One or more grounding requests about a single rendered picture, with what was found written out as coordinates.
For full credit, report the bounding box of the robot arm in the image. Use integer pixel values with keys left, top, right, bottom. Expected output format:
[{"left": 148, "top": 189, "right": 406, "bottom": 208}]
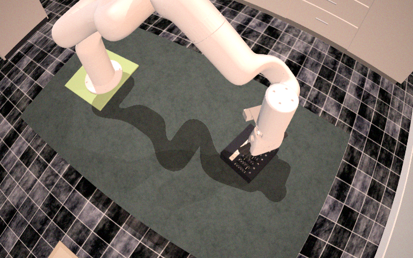
[{"left": 52, "top": 0, "right": 300, "bottom": 142}]

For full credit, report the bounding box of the black lighting desk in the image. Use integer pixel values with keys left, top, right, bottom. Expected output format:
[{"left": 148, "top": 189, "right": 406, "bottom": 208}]
[{"left": 220, "top": 124, "right": 279, "bottom": 183}]

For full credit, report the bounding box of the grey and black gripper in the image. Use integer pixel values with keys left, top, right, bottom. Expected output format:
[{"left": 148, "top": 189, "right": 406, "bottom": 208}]
[{"left": 238, "top": 127, "right": 288, "bottom": 161}]

